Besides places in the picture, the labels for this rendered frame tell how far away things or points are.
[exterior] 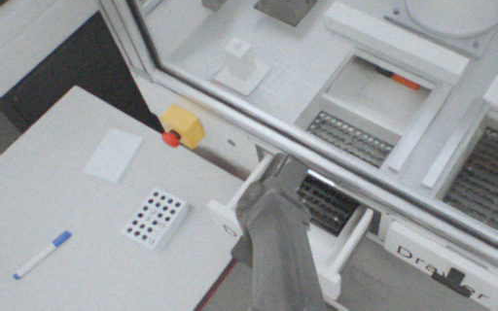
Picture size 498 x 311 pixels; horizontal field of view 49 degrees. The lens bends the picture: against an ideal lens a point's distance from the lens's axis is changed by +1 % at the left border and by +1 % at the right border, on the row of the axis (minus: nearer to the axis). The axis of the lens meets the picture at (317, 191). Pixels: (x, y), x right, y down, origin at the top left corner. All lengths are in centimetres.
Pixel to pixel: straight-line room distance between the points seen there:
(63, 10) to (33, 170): 41
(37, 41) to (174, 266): 67
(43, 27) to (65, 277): 62
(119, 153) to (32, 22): 38
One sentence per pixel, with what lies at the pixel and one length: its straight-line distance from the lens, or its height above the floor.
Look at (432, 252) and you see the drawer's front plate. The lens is 99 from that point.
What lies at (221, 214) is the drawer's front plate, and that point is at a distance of 102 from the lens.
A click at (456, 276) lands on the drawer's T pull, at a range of 99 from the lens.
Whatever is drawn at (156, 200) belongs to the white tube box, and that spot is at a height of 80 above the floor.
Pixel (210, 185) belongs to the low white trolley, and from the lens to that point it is 125.
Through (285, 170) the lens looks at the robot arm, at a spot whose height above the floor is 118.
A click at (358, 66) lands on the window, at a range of 74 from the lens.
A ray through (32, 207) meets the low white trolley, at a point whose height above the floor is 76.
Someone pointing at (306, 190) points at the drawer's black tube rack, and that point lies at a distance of 108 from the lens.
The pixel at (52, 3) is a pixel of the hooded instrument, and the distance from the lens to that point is 151.
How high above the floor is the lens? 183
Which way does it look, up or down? 62 degrees down
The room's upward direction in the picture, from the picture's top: 3 degrees counter-clockwise
